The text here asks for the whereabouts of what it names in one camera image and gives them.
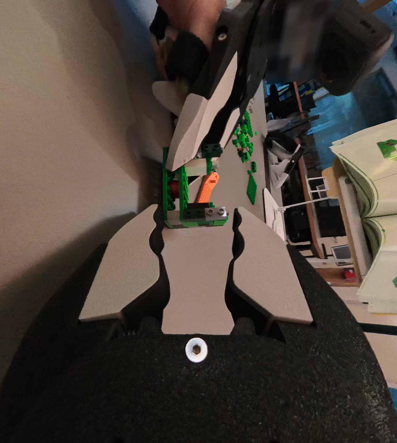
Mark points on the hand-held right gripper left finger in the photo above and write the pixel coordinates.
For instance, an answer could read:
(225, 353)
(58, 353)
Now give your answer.
(125, 270)

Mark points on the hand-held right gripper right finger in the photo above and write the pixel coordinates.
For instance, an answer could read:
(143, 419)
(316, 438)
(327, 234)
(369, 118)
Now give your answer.
(267, 273)

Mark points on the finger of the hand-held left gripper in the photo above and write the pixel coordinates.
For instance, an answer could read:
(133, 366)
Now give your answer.
(191, 131)
(232, 126)

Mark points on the pile of green lego bricks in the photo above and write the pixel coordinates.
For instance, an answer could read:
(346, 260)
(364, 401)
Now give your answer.
(243, 138)

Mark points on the green grey lego build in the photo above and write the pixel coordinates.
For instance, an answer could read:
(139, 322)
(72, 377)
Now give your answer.
(184, 187)

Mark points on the green lego plate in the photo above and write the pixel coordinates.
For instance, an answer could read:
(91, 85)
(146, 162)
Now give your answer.
(252, 188)

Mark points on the person's left hand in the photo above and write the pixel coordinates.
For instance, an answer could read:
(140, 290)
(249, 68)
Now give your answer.
(191, 14)

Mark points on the orange brick separator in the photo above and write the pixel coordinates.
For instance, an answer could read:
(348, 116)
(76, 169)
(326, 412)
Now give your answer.
(207, 188)

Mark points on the white book stand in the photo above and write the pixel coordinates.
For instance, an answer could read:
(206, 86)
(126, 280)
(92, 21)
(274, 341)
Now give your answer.
(272, 211)

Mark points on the black and white gadget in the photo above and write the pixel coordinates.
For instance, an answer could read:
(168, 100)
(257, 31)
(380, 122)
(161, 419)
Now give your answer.
(283, 171)

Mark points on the open instruction booklet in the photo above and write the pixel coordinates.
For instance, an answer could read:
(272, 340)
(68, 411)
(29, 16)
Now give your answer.
(392, 193)

